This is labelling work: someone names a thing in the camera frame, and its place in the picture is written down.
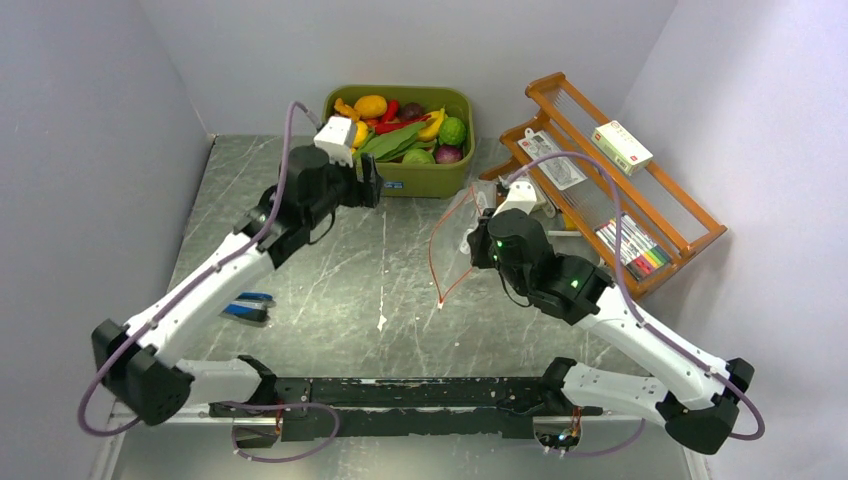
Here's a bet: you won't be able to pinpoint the dark purple fruit toy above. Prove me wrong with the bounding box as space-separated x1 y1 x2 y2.
397 102 425 122

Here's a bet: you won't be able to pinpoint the green leafy vegetable toy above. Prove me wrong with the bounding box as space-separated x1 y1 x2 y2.
353 122 426 162

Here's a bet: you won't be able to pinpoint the green plastic bin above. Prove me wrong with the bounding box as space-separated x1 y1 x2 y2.
323 84 476 198

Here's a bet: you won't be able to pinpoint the red chili pepper toy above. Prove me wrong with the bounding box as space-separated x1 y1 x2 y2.
374 114 430 135

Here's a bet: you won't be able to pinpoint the green round cabbage toy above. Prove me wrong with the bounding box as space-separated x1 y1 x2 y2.
401 148 436 165

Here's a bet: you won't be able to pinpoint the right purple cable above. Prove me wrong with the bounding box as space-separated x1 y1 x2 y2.
503 150 766 460

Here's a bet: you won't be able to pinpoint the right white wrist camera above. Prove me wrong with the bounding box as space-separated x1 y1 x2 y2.
494 178 537 216

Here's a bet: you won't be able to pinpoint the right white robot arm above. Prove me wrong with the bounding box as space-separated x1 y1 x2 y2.
467 209 754 455

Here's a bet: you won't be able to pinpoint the colour marker pen set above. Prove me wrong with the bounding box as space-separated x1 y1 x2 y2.
619 213 671 281

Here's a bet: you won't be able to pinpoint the white packaged card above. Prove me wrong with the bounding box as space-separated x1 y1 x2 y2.
517 128 587 191

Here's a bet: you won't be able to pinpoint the white green box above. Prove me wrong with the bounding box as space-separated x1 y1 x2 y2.
590 120 654 176

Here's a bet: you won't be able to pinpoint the small white packaged item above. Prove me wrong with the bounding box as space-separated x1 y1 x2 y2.
529 180 558 218

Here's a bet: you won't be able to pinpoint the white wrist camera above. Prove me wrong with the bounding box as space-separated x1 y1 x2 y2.
494 178 537 216
313 116 358 168

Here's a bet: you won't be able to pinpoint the yellow banana toy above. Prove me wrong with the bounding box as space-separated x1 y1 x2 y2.
417 108 446 142

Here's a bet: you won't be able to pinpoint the clear zip top bag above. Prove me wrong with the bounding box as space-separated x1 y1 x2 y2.
427 181 496 311

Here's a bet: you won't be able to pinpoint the purple onion toy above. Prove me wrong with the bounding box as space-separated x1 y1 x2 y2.
434 145 464 165

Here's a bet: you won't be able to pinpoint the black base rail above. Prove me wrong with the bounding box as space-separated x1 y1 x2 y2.
209 367 602 447

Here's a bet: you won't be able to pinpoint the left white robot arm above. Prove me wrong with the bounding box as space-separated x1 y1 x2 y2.
92 145 383 426

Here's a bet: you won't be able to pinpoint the orange wooden rack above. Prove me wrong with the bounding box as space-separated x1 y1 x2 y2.
480 72 727 300

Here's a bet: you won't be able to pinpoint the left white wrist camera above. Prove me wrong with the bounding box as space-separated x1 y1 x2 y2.
313 116 358 168

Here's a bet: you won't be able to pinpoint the green custard apple toy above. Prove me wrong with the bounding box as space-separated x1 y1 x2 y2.
438 117 467 147

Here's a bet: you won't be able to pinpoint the small red chili toy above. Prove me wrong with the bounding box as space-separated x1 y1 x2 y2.
380 99 400 124

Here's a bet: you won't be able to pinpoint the blue black pliers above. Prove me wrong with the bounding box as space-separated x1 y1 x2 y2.
221 292 275 325

